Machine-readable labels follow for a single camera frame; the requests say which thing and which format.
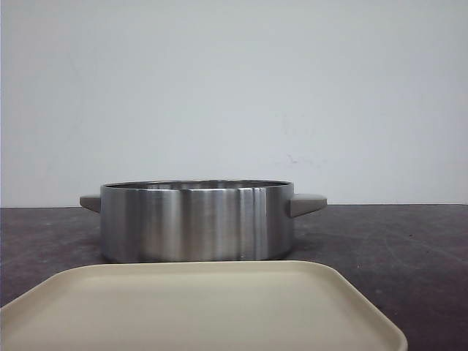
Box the stainless steel steamer pot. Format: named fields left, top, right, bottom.
left=79, top=180, right=328, bottom=263

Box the cream rectangular tray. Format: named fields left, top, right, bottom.
left=1, top=261, right=408, bottom=350

